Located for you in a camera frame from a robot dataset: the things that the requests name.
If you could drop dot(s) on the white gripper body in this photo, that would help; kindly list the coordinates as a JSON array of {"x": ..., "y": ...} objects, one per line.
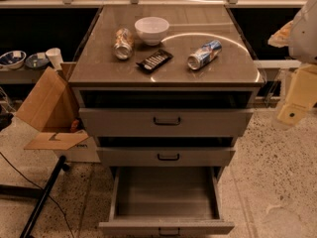
[{"x": 304, "y": 34}]

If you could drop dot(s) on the grey bottom drawer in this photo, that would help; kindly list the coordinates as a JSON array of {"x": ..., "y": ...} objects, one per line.
[{"x": 165, "y": 202}]

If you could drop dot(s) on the grey drawer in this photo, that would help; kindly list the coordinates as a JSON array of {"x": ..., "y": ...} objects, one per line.
[
  {"x": 165, "y": 202},
  {"x": 166, "y": 157},
  {"x": 127, "y": 122}
]

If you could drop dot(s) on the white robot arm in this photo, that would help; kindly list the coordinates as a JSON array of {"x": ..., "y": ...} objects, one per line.
[{"x": 300, "y": 36}]

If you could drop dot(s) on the grey drawer cabinet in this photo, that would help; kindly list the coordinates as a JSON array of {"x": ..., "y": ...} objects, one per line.
[{"x": 229, "y": 81}]

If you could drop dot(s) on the grey middle drawer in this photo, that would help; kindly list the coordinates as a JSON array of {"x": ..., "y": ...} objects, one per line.
[{"x": 166, "y": 157}]

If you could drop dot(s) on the grey top drawer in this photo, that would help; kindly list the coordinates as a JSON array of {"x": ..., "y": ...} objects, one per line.
[{"x": 127, "y": 122}]

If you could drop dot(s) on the blue silver soda can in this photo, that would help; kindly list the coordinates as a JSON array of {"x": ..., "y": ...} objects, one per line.
[{"x": 204, "y": 54}]

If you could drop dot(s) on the black snack bar packet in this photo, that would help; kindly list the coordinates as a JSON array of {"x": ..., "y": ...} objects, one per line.
[{"x": 154, "y": 61}]

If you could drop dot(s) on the white bowl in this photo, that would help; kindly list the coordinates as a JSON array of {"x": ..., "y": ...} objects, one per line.
[{"x": 152, "y": 30}]

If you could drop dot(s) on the orange crushed soda can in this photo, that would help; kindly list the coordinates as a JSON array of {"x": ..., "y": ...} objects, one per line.
[{"x": 124, "y": 44}]

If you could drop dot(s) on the open cardboard box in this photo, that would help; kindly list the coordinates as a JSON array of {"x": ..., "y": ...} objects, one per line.
[{"x": 52, "y": 110}]

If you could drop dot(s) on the white paper cup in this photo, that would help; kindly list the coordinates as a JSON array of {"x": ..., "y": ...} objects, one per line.
[{"x": 55, "y": 57}]

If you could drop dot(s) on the grey side shelf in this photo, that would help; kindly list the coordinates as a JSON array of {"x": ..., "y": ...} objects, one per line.
[{"x": 19, "y": 76}]

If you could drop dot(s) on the blue patterned bowl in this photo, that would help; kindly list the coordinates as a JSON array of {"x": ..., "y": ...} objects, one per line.
[{"x": 13, "y": 60}]

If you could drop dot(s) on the black stand leg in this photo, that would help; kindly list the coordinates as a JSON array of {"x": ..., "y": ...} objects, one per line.
[{"x": 41, "y": 195}]

